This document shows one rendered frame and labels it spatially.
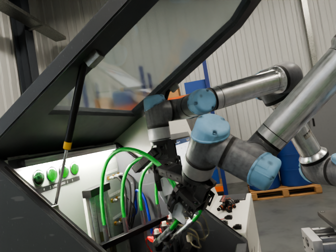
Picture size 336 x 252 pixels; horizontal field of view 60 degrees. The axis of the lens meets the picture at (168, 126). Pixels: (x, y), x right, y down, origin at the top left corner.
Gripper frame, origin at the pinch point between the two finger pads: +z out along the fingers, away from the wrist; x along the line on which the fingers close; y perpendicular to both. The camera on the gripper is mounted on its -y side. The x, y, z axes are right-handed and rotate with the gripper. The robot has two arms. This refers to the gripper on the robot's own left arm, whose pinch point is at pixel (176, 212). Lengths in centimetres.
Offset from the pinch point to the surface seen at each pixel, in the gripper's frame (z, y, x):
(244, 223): 43, 7, 48
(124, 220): 29.3, -20.1, -1.8
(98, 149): 15.9, -46.9, 2.5
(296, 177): 292, -37, 404
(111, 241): 30.3, -16.4, -10.0
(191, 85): 247, -307, 386
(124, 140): 27, -55, 22
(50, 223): -4.3, -14.2, -30.3
